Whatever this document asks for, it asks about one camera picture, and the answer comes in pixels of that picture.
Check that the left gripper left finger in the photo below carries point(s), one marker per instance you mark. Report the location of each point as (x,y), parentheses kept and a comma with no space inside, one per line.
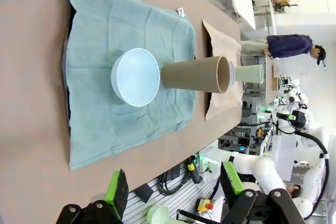
(118,195)

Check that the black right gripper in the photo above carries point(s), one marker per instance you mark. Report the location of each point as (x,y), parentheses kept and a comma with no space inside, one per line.
(299,120)

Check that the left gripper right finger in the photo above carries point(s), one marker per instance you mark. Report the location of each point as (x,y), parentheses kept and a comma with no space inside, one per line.
(233,179)

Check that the mint green tall cup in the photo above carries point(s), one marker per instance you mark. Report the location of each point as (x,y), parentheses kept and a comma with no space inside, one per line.
(246,74)

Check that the grey blue bowl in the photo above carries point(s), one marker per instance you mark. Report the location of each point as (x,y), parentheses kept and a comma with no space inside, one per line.
(232,77)

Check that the beige cloth mat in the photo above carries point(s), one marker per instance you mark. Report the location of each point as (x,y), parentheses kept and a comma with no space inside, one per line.
(223,43)

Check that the tan tall cup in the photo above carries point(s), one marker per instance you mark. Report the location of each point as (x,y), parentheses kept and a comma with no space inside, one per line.
(189,74)

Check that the light blue bowl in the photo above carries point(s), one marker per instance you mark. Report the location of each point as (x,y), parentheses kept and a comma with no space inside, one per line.
(136,77)

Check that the green cloth mat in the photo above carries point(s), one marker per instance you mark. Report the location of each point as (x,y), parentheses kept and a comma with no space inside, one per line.
(105,37)

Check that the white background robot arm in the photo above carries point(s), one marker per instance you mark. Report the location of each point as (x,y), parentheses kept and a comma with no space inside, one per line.
(295,95)

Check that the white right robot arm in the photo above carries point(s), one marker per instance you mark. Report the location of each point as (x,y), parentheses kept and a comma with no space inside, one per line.
(267,171)

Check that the dark brown serving tray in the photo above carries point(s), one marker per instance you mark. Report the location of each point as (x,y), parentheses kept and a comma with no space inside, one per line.
(73,15)

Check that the grey equipment rack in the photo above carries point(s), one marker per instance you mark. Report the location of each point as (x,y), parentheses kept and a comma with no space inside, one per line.
(252,103)

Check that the black yellow hand tool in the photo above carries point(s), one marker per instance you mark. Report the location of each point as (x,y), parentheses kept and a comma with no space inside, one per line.
(195,174)

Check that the yellow emergency stop box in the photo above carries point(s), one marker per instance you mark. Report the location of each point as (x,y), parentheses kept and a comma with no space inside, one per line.
(203,204)

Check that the white cabinet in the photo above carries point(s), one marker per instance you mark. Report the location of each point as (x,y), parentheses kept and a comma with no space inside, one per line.
(283,155)

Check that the pale green cup lower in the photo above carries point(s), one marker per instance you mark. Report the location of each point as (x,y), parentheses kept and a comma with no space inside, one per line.
(157,214)

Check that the seated person with dark hair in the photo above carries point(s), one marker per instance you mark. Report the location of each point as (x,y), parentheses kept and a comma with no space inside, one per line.
(294,190)

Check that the person in dark blue shirt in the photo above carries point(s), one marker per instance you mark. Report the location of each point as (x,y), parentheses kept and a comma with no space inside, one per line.
(288,45)

